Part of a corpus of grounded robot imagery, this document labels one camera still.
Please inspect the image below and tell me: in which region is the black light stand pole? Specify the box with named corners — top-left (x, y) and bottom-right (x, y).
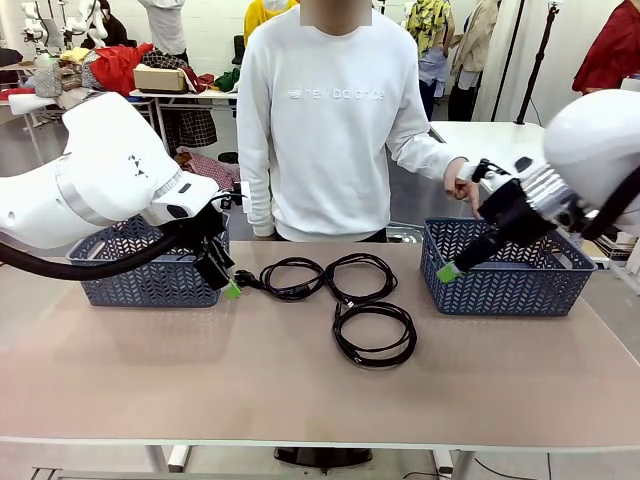
top-left (492, 0), bottom-right (526, 123)

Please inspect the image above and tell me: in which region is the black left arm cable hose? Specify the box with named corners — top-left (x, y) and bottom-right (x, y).
top-left (0, 227), bottom-right (221, 282)

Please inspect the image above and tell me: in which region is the person in white sweatshirt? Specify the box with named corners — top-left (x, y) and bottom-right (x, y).
top-left (237, 0), bottom-right (481, 244)

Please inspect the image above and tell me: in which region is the yellow garment on mannequin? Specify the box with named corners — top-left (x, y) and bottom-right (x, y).
top-left (243, 0), bottom-right (281, 49)

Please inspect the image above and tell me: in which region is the white ironing board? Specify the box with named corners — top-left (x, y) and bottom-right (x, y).
top-left (7, 92), bottom-right (71, 131)

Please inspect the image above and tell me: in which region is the black power cable with plug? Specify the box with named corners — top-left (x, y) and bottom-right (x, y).
top-left (233, 257), bottom-right (327, 301)

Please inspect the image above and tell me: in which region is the red cloth pile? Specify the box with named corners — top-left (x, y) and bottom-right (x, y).
top-left (87, 43), bottom-right (155, 91)

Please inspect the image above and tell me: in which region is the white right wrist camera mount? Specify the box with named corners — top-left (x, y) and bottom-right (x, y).
top-left (469, 158), bottom-right (512, 184)

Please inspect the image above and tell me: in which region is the person's right forearm white sleeve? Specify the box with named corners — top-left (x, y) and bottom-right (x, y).
top-left (238, 159), bottom-right (277, 237)

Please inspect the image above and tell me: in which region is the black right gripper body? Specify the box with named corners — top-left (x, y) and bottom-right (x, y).
top-left (477, 180), bottom-right (557, 242)

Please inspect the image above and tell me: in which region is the grey patterned bag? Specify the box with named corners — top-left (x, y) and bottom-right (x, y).
top-left (33, 62), bottom-right (64, 99)

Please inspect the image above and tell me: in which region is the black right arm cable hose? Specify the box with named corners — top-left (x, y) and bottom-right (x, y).
top-left (579, 167), bottom-right (640, 241)

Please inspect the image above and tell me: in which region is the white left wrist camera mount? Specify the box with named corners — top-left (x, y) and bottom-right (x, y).
top-left (218, 181), bottom-right (251, 215)

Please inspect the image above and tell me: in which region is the closed cardboard box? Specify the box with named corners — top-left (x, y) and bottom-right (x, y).
top-left (132, 66), bottom-right (190, 94)

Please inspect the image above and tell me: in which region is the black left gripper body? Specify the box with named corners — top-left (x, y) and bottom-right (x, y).
top-left (192, 232), bottom-right (235, 276)

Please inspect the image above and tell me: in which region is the black round base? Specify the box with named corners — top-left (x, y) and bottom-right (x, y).
top-left (273, 447), bottom-right (374, 464)

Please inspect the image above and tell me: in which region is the blue-grey woven plastic basket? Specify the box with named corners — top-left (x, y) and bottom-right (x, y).
top-left (419, 216), bottom-right (599, 318)
top-left (67, 212), bottom-right (232, 309)

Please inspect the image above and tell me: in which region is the person in grey shirt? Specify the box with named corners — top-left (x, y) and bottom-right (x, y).
top-left (137, 0), bottom-right (190, 69)

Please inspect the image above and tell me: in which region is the black usb cable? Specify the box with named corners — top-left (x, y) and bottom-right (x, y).
top-left (332, 301), bottom-right (418, 369)
top-left (324, 253), bottom-right (399, 309)

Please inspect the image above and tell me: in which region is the yellow floral shirt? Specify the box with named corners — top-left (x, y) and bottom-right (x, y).
top-left (405, 0), bottom-right (456, 59)

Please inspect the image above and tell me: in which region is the green cloth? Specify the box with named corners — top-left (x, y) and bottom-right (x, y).
top-left (214, 68), bottom-right (242, 94)

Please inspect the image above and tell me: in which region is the person's left forearm white sleeve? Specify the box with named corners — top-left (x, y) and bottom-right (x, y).
top-left (389, 127), bottom-right (470, 182)

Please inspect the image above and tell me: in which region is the black tripod stand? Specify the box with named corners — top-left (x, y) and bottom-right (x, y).
top-left (515, 0), bottom-right (560, 126)

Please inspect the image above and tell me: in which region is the beige coat on mannequin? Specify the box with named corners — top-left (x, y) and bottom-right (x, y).
top-left (449, 0), bottom-right (501, 123)

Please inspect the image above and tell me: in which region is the person's left hand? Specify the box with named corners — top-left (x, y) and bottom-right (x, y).
top-left (443, 157), bottom-right (484, 221)

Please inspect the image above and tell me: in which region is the person in red jacket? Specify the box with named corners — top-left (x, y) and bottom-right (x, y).
top-left (572, 0), bottom-right (640, 96)

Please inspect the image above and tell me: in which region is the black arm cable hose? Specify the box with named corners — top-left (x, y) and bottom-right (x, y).
top-left (0, 227), bottom-right (221, 282)
top-left (579, 167), bottom-right (640, 241)

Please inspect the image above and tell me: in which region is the black white checked cloth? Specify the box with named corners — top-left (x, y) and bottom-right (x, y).
top-left (177, 109), bottom-right (219, 147)

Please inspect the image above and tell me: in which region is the red plaid cloth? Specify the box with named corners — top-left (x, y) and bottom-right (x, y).
top-left (173, 147), bottom-right (241, 191)

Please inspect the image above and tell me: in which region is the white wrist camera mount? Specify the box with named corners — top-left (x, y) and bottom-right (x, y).
top-left (218, 181), bottom-right (251, 215)
top-left (469, 158), bottom-right (512, 184)

